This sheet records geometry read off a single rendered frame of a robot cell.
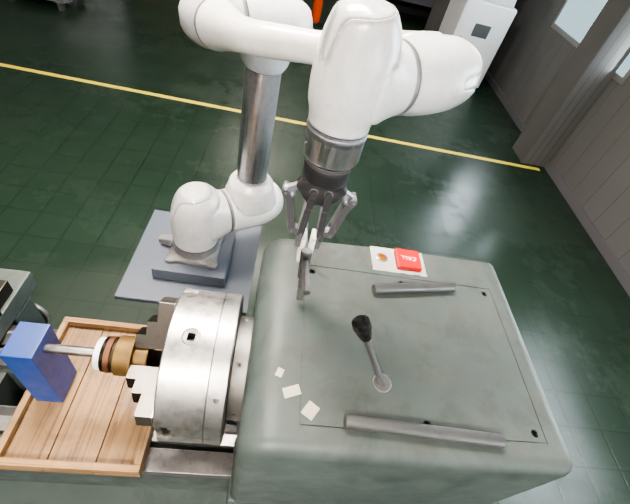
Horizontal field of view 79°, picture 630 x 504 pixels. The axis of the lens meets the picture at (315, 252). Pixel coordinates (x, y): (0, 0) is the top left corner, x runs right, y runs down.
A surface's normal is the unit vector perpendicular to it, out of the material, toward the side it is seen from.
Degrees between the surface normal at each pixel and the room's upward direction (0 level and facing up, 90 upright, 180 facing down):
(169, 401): 53
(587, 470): 0
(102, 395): 0
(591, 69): 90
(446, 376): 0
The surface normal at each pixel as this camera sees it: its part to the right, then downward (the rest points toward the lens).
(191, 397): 0.12, 0.11
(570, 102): -0.03, 0.73
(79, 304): 0.19, -0.67
